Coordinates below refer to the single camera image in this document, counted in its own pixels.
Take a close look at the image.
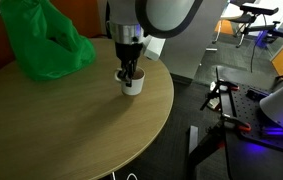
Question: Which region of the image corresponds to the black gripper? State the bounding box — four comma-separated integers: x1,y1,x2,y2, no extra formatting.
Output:
115,41,145,87

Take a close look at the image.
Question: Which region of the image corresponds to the white mug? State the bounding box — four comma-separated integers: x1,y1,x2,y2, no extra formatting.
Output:
114,66,146,97

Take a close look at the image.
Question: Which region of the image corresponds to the green plastic bag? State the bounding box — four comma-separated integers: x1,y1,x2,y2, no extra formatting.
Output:
0,0,97,83

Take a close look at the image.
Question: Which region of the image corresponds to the black perforated breadboard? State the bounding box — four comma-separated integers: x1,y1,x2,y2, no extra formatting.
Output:
215,65,283,156

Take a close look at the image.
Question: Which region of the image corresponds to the small black block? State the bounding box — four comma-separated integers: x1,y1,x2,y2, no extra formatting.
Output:
245,87,271,101

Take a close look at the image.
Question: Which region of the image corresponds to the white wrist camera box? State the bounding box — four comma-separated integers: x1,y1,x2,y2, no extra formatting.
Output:
143,34,167,62

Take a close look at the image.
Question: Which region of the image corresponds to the orange handled clamp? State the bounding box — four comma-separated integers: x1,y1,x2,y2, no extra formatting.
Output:
199,79,241,112
207,113,253,134

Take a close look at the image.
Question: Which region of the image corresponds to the white cable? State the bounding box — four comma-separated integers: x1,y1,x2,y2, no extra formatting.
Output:
111,171,139,180

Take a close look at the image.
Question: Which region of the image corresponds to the black support frame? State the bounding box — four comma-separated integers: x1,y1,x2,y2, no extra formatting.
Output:
184,121,228,180

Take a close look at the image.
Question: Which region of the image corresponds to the black hanging cable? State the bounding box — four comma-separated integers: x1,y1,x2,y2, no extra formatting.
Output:
249,14,267,74

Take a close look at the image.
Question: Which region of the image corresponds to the black camera on stand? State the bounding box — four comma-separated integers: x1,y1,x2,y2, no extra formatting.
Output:
239,3,280,17

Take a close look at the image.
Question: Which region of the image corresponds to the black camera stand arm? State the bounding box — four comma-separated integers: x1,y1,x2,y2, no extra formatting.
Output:
241,19,283,44

